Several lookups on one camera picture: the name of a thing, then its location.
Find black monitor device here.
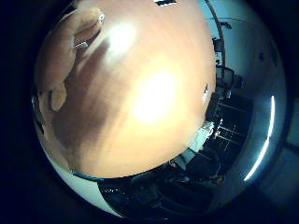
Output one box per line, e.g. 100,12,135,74
216,65,243,91

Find black wire shelf rack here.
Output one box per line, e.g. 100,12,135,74
204,92,255,175

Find long ceiling light strip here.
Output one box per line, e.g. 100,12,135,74
243,94,277,182

